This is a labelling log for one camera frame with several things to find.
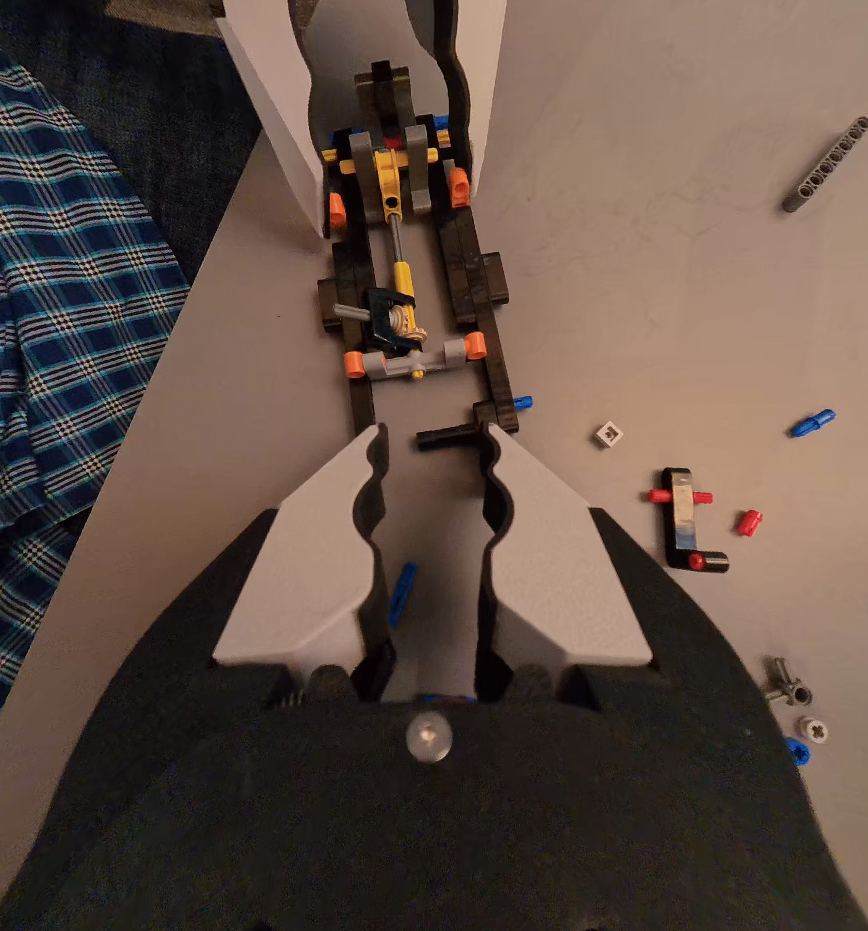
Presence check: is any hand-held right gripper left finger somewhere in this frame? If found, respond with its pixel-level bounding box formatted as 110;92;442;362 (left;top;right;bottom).
212;422;399;703

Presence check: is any black lego car chassis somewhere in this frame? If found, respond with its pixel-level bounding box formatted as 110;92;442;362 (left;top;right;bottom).
318;60;534;453

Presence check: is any grey lego beam with holes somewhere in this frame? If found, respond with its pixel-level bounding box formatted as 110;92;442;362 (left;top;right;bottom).
781;115;868;214

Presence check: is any long blue lego pin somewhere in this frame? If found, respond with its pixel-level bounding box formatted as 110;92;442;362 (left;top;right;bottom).
388;562;419;628

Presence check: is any person's plaid shirt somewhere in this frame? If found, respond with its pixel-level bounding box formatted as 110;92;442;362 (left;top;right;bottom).
0;36;191;772

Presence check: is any black bent lego liftarm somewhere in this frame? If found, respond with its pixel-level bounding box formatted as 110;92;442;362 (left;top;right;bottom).
647;467;731;574

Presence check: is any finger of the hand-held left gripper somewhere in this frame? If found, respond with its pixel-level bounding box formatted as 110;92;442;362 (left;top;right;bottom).
433;0;509;203
214;0;333;241

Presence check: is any dark grey lego cross connector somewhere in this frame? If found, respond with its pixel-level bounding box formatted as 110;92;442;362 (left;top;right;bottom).
763;657;815;708

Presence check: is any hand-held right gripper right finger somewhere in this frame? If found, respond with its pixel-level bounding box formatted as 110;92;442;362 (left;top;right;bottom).
475;423;655;703

